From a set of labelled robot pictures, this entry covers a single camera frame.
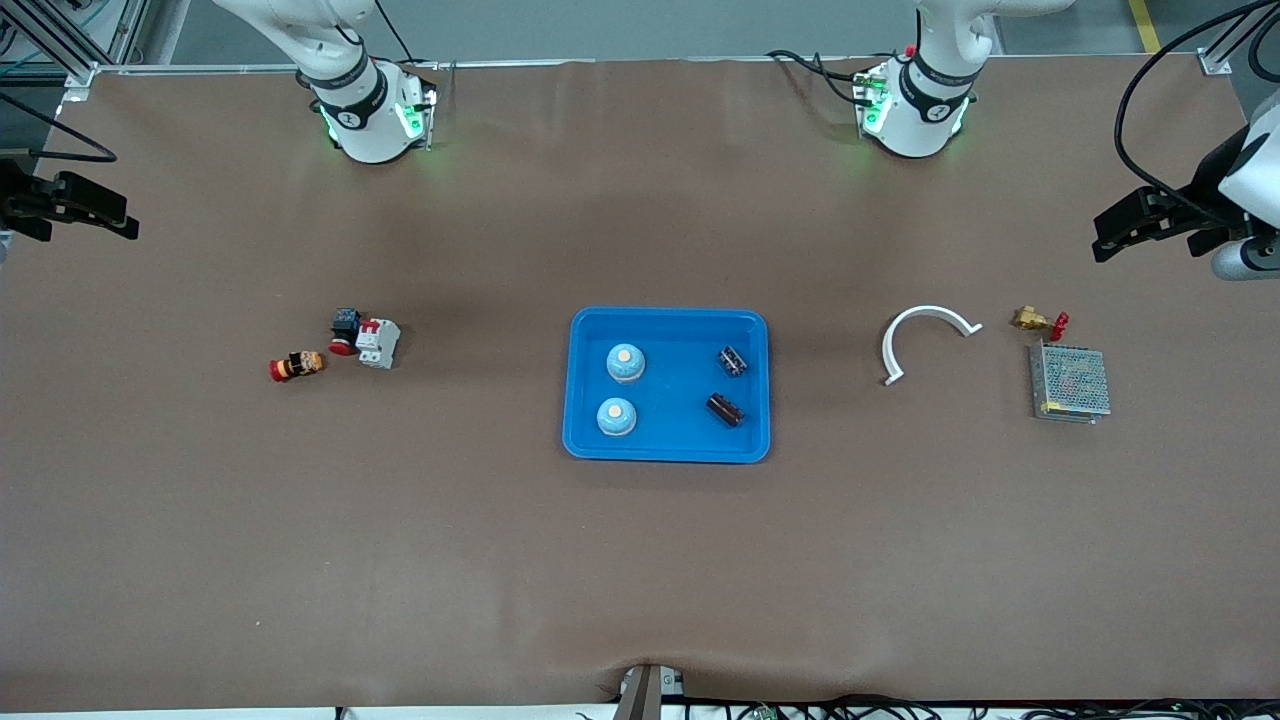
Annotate blue dome bell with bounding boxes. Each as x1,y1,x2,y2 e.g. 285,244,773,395
605,342,647,386
595,397,639,439

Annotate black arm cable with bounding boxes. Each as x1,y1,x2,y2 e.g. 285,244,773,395
0,88,119,163
1113,0,1266,219

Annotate metal mesh power supply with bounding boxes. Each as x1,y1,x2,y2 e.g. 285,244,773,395
1029,340,1113,427

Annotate brass valve red handle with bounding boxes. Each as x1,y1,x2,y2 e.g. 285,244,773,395
1011,305,1071,343

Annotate white curved plastic strip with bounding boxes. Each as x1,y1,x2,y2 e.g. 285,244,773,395
881,304,984,387

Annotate blue plastic tray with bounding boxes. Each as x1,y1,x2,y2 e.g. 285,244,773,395
561,306,772,465

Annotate orange red pushbutton switch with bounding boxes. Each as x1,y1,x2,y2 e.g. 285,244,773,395
268,350,326,384

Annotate brown table mat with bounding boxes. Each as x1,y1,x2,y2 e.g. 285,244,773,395
0,55,1280,713

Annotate white circuit breaker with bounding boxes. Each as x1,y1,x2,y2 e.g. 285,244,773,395
355,317,403,371

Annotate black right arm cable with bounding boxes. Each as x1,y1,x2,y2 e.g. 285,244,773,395
0,88,119,163

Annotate aluminium frame profile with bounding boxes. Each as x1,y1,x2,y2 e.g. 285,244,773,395
1200,0,1280,76
0,0,151,91

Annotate black base cables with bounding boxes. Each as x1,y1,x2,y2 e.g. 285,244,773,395
765,47,871,109

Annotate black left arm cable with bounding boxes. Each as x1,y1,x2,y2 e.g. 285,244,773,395
1113,0,1266,219

